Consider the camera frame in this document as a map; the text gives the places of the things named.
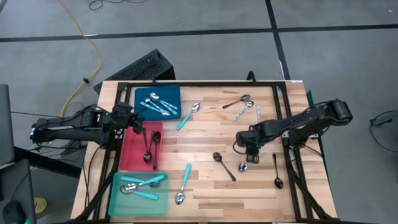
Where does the black floor beam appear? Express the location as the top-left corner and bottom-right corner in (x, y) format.
(14, 146), (83, 179)

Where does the black computer mouse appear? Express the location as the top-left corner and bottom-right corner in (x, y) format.
(2, 200), (28, 224)

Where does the yellow floor marker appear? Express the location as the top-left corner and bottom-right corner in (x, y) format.
(33, 197), (48, 215)

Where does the black floor cable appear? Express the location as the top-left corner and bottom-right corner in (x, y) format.
(88, 0), (149, 11)

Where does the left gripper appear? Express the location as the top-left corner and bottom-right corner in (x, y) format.
(111, 101), (146, 136)

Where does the dark grey monitor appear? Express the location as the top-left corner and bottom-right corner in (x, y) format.
(0, 83), (16, 167)

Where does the black metal spoon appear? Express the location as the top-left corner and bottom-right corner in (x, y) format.
(212, 152), (237, 182)
(221, 94), (251, 110)
(152, 131), (162, 171)
(272, 153), (284, 190)
(142, 127), (152, 163)
(146, 130), (155, 162)

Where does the yellow cable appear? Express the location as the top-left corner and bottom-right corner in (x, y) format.
(57, 0), (103, 118)

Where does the blue plastic bin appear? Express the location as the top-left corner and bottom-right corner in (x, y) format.
(134, 85), (182, 121)

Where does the black desk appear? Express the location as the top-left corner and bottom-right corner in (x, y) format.
(0, 159), (37, 224)

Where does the black cable coil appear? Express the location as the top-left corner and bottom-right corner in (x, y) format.
(369, 110), (398, 154)

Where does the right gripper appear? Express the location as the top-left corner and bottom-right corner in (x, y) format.
(236, 129), (263, 165)

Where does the pink plastic bin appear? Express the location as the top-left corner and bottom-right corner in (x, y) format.
(119, 121), (164, 172)

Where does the teal translucent plastic bin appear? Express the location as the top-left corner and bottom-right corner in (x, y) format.
(108, 172), (170, 218)

